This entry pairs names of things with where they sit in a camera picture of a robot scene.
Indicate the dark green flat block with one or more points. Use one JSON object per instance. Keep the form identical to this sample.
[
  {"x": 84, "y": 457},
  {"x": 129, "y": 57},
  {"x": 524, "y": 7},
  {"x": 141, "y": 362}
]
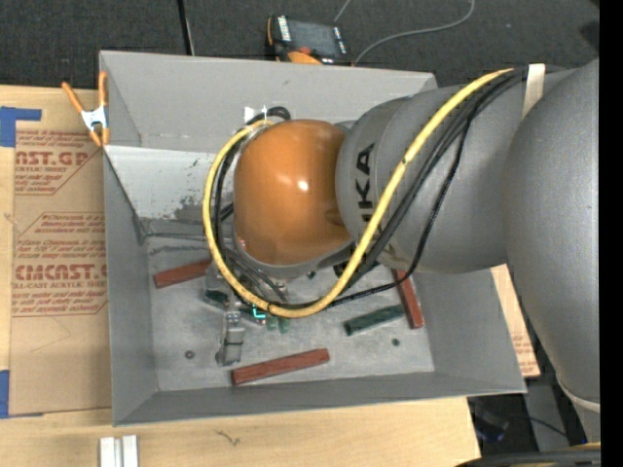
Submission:
[{"x": 374, "y": 320}]

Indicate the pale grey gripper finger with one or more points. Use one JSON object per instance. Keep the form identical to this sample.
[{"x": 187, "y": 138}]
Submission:
[
  {"x": 233, "y": 331},
  {"x": 229, "y": 354}
]

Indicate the grey metal bin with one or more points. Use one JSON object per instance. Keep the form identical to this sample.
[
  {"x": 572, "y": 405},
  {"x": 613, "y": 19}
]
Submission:
[{"x": 185, "y": 319}]

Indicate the brown cardboard board, red print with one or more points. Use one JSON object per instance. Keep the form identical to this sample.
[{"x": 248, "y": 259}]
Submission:
[{"x": 53, "y": 280}]

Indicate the red-brown flat block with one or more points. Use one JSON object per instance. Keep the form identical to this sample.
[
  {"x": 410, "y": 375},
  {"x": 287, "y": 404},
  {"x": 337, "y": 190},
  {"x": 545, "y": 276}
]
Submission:
[
  {"x": 181, "y": 274},
  {"x": 280, "y": 366},
  {"x": 411, "y": 304}
]

